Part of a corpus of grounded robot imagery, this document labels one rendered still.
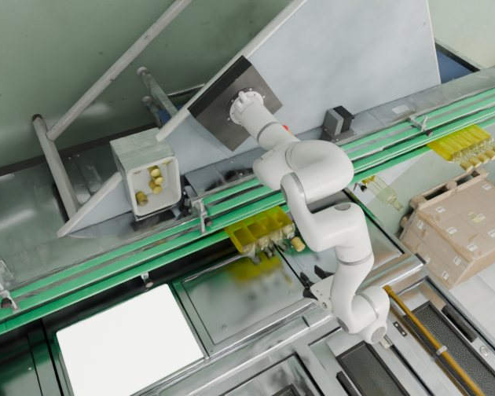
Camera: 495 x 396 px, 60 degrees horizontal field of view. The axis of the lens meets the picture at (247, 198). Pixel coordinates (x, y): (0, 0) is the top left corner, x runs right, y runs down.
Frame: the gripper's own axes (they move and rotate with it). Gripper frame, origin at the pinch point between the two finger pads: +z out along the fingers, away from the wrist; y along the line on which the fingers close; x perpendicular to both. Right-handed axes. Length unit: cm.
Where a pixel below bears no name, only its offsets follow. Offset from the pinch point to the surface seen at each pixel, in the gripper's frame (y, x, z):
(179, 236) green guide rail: -27, 3, 43
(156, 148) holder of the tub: -26, 36, 47
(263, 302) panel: -7.9, -23.0, 20.1
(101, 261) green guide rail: -54, 4, 45
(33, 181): -68, 10, 118
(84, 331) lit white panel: -68, -16, 39
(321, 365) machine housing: -1.9, -34.9, -5.8
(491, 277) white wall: 364, -294, 142
